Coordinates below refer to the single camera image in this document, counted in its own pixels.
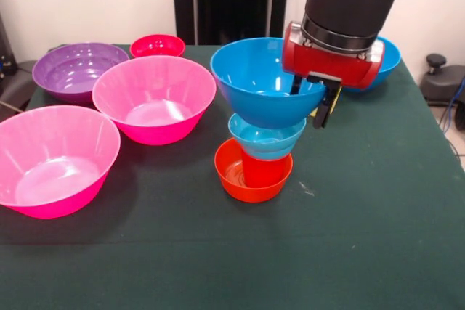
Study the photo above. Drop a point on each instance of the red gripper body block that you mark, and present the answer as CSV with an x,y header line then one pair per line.
x,y
327,65

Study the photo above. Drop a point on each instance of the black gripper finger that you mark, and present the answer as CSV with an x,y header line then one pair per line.
x,y
296,85
325,108

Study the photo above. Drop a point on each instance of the large blue bowl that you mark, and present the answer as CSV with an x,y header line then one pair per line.
x,y
388,63
254,106

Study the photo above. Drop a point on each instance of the stack of small blue bowls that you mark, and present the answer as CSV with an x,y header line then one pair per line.
x,y
267,143

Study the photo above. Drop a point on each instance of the red cup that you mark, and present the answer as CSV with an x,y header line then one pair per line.
x,y
265,174

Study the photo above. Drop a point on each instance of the orange bowl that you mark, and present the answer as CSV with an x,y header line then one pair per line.
x,y
230,183

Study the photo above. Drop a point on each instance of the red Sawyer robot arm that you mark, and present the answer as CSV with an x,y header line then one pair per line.
x,y
348,1

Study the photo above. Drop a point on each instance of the yellow cup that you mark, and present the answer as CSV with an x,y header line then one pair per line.
x,y
336,101

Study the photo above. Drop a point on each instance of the large pink bowl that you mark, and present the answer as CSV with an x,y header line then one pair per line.
x,y
152,96
54,157

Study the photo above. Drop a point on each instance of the small crimson bowl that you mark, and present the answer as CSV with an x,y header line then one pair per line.
x,y
157,45

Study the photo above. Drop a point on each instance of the dark green table cloth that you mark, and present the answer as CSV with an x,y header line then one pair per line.
x,y
232,252

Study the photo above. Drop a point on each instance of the purple bowl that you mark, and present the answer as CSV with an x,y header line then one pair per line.
x,y
72,67

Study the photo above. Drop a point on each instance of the black pedestal foot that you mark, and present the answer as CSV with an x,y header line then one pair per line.
x,y
447,81
14,85

